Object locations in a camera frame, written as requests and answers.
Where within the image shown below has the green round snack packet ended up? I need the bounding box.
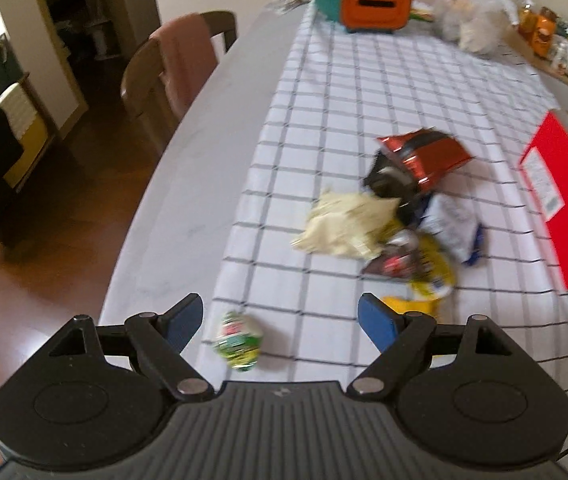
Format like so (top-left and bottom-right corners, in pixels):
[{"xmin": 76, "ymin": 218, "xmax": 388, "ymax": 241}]
[{"xmin": 211, "ymin": 310, "xmax": 266, "ymax": 373}]

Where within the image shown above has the sofa with cream blanket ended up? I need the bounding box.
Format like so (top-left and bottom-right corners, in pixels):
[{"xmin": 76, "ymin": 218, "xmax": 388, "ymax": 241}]
[{"xmin": 0, "ymin": 35, "xmax": 57, "ymax": 241}]

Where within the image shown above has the wet wipes pack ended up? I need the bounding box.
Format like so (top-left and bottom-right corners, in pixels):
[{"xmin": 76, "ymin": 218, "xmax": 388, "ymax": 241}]
[{"xmin": 411, "ymin": 2, "xmax": 437, "ymax": 23}]

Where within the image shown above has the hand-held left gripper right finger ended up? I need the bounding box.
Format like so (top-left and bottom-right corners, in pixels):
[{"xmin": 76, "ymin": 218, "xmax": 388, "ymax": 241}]
[{"xmin": 345, "ymin": 292, "xmax": 515, "ymax": 403}]

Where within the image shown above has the checked tablecloth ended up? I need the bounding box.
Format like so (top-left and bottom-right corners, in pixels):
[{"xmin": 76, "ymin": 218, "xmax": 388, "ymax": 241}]
[{"xmin": 184, "ymin": 0, "xmax": 568, "ymax": 441}]

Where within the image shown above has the pink cloth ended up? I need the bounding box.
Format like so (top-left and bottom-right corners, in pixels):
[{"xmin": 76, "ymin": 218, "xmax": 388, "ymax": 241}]
[{"xmin": 149, "ymin": 12, "xmax": 221, "ymax": 121}]

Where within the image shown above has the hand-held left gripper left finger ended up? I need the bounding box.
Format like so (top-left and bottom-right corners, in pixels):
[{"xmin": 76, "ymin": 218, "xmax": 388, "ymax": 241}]
[{"xmin": 39, "ymin": 294, "xmax": 215, "ymax": 403}]

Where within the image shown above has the white tissue pack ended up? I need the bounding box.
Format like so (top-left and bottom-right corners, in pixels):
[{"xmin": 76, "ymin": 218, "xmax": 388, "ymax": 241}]
[{"xmin": 549, "ymin": 37, "xmax": 568, "ymax": 73}]

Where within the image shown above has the pale yellow snack packet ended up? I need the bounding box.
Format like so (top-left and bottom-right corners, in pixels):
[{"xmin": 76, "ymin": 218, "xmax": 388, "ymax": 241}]
[{"xmin": 291, "ymin": 187, "xmax": 405, "ymax": 261}]

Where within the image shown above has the red snack bag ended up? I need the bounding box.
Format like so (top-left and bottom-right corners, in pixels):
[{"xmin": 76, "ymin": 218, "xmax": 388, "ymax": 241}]
[{"xmin": 361, "ymin": 230, "xmax": 427, "ymax": 278}]

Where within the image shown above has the clear plastic bag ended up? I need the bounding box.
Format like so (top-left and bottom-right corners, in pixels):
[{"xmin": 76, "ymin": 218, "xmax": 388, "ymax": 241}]
[{"xmin": 431, "ymin": 0, "xmax": 520, "ymax": 56}]

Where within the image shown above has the red-brown snack packet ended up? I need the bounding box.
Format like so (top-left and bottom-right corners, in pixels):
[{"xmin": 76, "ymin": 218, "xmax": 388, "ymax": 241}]
[{"xmin": 376, "ymin": 127, "xmax": 475, "ymax": 196}]

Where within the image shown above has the orange tissue box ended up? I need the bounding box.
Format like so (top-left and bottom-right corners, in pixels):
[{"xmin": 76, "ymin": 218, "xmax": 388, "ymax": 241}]
[{"xmin": 314, "ymin": 0, "xmax": 415, "ymax": 36}]

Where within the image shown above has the red cardboard box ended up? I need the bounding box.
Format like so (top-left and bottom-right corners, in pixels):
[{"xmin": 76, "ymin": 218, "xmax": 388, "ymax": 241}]
[{"xmin": 518, "ymin": 109, "xmax": 568, "ymax": 292}]

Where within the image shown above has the white and blue snack packet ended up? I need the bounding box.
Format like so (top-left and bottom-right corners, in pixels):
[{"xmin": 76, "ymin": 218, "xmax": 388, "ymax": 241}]
[{"xmin": 416, "ymin": 192, "xmax": 487, "ymax": 267}]

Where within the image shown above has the wooden chair with curved back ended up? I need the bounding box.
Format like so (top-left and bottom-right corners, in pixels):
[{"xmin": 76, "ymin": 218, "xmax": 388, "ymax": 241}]
[{"xmin": 120, "ymin": 10, "xmax": 239, "ymax": 156}]

